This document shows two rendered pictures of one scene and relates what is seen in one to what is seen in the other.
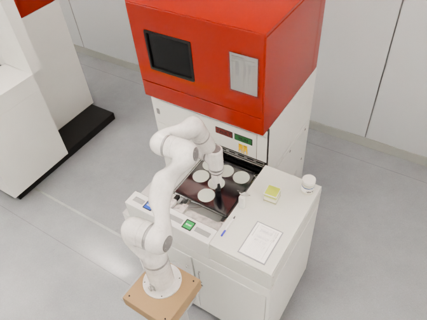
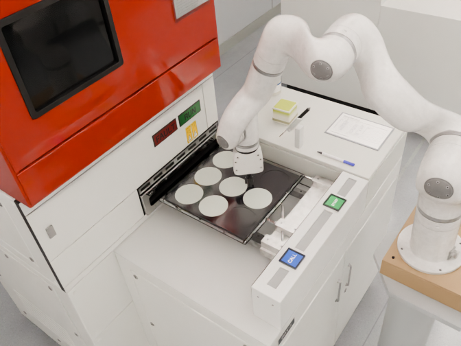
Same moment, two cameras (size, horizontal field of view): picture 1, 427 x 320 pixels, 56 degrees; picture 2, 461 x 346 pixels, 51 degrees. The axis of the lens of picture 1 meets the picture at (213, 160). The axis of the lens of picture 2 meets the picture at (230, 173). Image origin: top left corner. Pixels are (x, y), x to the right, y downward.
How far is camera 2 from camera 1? 2.01 m
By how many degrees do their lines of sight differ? 59
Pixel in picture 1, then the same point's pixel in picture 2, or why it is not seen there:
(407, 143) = not seen: hidden behind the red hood
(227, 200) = (272, 174)
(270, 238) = (352, 122)
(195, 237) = (357, 194)
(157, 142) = (344, 44)
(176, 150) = (363, 29)
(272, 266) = not seen: hidden behind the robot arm
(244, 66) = not seen: outside the picture
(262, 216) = (316, 128)
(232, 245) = (368, 155)
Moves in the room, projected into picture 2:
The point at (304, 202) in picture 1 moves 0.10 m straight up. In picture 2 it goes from (293, 95) to (293, 73)
